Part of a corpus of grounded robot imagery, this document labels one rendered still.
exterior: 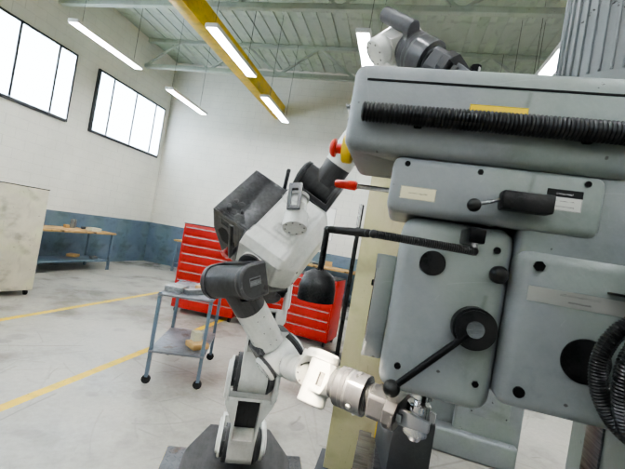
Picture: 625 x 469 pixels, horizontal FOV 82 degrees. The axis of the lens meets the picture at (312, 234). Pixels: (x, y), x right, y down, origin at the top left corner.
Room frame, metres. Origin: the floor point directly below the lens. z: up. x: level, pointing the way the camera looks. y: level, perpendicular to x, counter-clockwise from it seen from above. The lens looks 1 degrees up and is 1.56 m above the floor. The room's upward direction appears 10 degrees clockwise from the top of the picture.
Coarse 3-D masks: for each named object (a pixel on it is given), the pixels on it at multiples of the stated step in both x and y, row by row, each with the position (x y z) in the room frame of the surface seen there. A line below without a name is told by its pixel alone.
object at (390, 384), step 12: (456, 312) 0.62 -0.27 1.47; (468, 312) 0.60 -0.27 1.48; (480, 312) 0.59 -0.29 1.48; (456, 324) 0.60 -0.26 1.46; (468, 324) 0.59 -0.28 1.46; (480, 324) 0.59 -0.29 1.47; (492, 324) 0.59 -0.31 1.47; (456, 336) 0.60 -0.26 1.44; (468, 336) 0.59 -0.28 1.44; (480, 336) 0.59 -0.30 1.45; (492, 336) 0.59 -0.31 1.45; (444, 348) 0.60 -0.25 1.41; (468, 348) 0.60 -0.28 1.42; (480, 348) 0.59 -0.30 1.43; (432, 360) 0.60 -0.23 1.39; (408, 372) 0.61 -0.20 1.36; (384, 384) 0.62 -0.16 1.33; (396, 384) 0.61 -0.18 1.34
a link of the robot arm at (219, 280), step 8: (208, 272) 0.98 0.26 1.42; (216, 272) 0.97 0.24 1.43; (224, 272) 0.95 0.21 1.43; (232, 272) 0.94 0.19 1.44; (208, 280) 0.97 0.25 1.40; (216, 280) 0.95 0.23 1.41; (224, 280) 0.94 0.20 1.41; (232, 280) 0.92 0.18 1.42; (208, 288) 0.97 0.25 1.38; (216, 288) 0.95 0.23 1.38; (224, 288) 0.94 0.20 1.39; (232, 288) 0.93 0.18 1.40; (216, 296) 0.98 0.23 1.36; (224, 296) 0.96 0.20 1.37; (232, 296) 0.94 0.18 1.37; (232, 304) 0.96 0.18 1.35; (240, 304) 0.96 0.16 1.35; (248, 304) 0.96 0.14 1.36; (256, 304) 0.98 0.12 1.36; (240, 312) 0.97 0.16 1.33; (248, 312) 0.97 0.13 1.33; (256, 312) 0.98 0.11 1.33
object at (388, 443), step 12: (384, 432) 1.13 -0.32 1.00; (396, 432) 1.04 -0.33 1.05; (432, 432) 1.04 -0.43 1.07; (384, 444) 1.10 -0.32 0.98; (396, 444) 1.04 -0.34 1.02; (408, 444) 1.04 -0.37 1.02; (420, 444) 1.04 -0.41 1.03; (384, 456) 1.08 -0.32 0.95; (396, 456) 1.04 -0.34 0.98; (408, 456) 1.04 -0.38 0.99; (420, 456) 1.04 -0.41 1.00; (384, 468) 1.06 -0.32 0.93; (396, 468) 1.04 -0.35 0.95; (408, 468) 1.04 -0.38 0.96; (420, 468) 1.04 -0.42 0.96
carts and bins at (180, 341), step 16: (176, 288) 3.40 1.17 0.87; (192, 288) 3.50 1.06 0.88; (160, 304) 3.31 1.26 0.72; (176, 304) 4.05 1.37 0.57; (208, 320) 3.35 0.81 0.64; (176, 336) 3.78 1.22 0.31; (192, 336) 3.59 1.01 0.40; (208, 336) 3.96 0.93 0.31; (160, 352) 3.30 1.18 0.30; (176, 352) 3.34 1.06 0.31; (192, 352) 3.41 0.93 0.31
